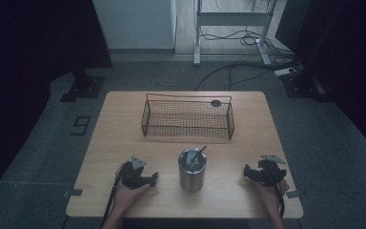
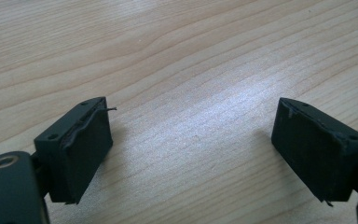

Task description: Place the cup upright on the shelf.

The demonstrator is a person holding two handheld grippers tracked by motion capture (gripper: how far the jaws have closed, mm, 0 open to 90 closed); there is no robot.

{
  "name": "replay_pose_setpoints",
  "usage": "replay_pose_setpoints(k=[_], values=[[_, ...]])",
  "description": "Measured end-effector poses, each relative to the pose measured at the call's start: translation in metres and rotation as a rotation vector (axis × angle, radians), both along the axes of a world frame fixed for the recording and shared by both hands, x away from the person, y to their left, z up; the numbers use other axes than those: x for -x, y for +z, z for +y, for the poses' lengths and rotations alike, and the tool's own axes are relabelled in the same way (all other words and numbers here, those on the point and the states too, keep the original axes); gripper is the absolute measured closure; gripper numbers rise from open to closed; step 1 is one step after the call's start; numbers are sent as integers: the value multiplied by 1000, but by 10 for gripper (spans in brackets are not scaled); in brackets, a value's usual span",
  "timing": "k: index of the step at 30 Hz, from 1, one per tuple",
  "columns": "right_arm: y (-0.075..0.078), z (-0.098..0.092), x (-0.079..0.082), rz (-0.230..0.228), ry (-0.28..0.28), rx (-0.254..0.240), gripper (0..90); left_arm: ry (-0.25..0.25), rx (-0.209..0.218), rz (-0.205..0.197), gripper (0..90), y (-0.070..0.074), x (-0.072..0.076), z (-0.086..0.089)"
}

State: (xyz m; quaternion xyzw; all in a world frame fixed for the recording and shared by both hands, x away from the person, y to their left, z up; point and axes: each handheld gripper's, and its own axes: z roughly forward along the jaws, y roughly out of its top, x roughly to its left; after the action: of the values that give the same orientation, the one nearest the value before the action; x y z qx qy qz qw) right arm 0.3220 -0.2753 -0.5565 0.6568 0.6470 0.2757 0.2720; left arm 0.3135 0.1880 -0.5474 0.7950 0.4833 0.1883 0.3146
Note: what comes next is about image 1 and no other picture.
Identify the hand-held gripper black cable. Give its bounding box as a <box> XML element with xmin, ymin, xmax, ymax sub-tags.
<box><xmin>263</xmin><ymin>165</ymin><xmax>286</xmax><ymax>220</ymax></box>
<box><xmin>100</xmin><ymin>171</ymin><xmax>124</xmax><ymax>229</ymax></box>

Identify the black stand base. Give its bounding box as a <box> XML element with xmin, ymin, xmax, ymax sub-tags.
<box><xmin>59</xmin><ymin>68</ymin><xmax>106</xmax><ymax>103</ymax></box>
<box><xmin>280</xmin><ymin>70</ymin><xmax>332</xmax><ymax>100</ymax></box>

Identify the white metal desk frame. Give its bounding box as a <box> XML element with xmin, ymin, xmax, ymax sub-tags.
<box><xmin>193</xmin><ymin>0</ymin><xmax>279</xmax><ymax>67</ymax></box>

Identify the right hand-held gripper black cable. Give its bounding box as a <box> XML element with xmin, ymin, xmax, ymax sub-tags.
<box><xmin>263</xmin><ymin>165</ymin><xmax>286</xmax><ymax>220</ymax></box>

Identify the dark curtain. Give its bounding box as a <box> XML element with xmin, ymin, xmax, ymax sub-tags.
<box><xmin>0</xmin><ymin>0</ymin><xmax>113</xmax><ymax>211</ymax></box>
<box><xmin>274</xmin><ymin>0</ymin><xmax>366</xmax><ymax>163</ymax></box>

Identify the black drinking straw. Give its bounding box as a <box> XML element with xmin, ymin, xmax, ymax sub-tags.
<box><xmin>192</xmin><ymin>145</ymin><xmax>208</xmax><ymax>164</ymax></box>

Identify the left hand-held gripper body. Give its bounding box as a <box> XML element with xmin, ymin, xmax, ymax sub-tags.
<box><xmin>116</xmin><ymin>155</ymin><xmax>150</xmax><ymax>191</ymax></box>

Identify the stainless steel tumbler cup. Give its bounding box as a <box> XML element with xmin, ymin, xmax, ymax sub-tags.
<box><xmin>177</xmin><ymin>146</ymin><xmax>208</xmax><ymax>193</ymax></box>

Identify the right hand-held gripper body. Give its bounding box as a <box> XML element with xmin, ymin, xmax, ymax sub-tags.
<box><xmin>250</xmin><ymin>154</ymin><xmax>288</xmax><ymax>187</ymax></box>

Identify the white cabinet panel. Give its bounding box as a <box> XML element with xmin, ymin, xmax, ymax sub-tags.
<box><xmin>91</xmin><ymin>0</ymin><xmax>178</xmax><ymax>52</ymax></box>

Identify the dark wire mesh basket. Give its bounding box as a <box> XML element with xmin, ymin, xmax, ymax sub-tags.
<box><xmin>140</xmin><ymin>93</ymin><xmax>235</xmax><ymax>141</ymax></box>

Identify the person's left hand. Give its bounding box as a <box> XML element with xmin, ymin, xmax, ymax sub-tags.
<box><xmin>112</xmin><ymin>162</ymin><xmax>152</xmax><ymax>218</ymax></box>

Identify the left hand-held gripper black cable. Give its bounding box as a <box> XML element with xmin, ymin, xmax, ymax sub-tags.
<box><xmin>100</xmin><ymin>171</ymin><xmax>124</xmax><ymax>229</ymax></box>

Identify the white power strip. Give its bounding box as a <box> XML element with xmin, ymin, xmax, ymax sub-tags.
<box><xmin>273</xmin><ymin>67</ymin><xmax>297</xmax><ymax>77</ymax></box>

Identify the tangle of black floor cables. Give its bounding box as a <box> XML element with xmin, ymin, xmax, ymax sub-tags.
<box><xmin>194</xmin><ymin>0</ymin><xmax>301</xmax><ymax>92</ymax></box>

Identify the person's right hand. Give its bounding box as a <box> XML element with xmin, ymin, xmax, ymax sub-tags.
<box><xmin>253</xmin><ymin>177</ymin><xmax>291</xmax><ymax>219</ymax></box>

